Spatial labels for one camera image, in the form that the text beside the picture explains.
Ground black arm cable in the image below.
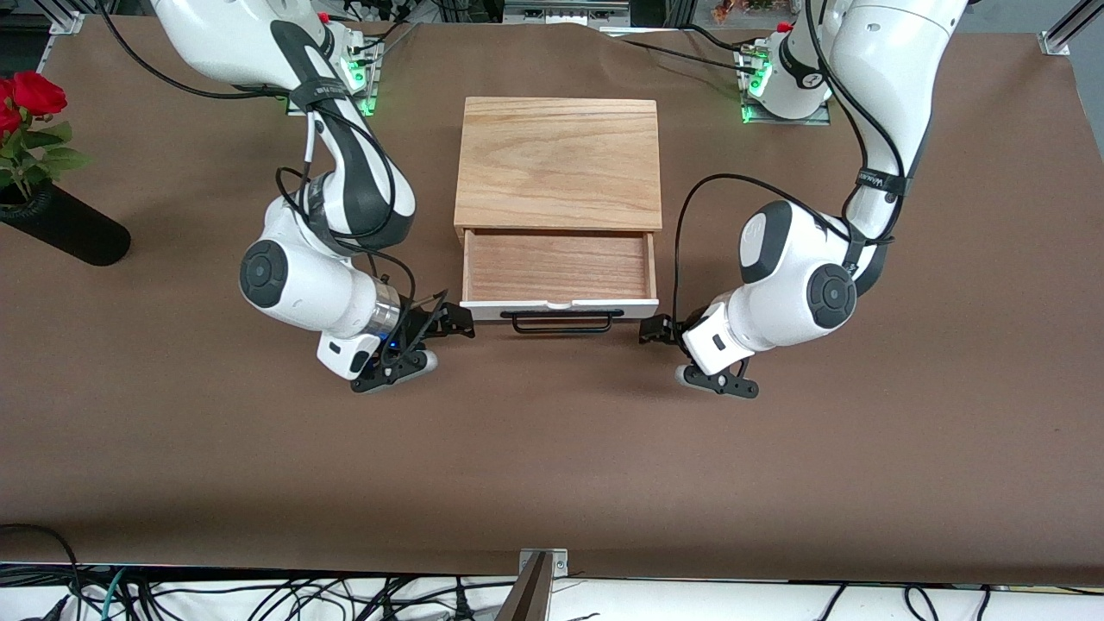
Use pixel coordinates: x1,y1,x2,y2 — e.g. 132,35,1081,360
95,0,451,348
672,0,908,325

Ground white-fronted wooden drawer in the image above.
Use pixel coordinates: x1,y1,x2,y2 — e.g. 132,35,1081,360
459,229,661,335

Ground grey metal camera pole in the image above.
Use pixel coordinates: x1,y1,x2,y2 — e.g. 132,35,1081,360
494,552,553,621

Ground small metal mounting plate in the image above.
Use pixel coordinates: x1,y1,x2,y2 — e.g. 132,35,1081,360
518,548,569,577

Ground brown table cover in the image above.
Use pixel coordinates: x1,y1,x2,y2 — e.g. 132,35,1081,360
0,16,1104,587

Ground aluminium corner profile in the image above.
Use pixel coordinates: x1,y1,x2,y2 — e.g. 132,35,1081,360
36,0,89,36
1038,0,1104,58

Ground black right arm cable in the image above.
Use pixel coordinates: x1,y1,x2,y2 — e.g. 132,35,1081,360
95,0,451,348

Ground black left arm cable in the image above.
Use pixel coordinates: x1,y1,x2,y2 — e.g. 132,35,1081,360
672,0,908,325

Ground short black table cable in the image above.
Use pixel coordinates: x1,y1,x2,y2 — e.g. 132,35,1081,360
680,24,748,53

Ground wooden drawer cabinet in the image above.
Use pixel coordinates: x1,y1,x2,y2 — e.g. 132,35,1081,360
454,97,663,251

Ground grey metal frame panel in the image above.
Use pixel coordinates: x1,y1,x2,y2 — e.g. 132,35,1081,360
503,0,631,26

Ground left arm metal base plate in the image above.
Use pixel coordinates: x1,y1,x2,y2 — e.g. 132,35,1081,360
740,43,833,127

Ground red rose bouquet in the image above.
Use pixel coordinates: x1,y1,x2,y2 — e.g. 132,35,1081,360
0,72,94,206

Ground teal cable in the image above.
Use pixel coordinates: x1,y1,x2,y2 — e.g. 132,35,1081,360
100,569,129,621

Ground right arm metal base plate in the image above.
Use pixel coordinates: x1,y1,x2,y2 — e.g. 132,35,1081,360
338,24,381,116

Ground black looped floor cable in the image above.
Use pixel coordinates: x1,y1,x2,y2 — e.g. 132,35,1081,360
0,523,84,621

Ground long black table cable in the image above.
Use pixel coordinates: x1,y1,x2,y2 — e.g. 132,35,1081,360
617,38,760,75

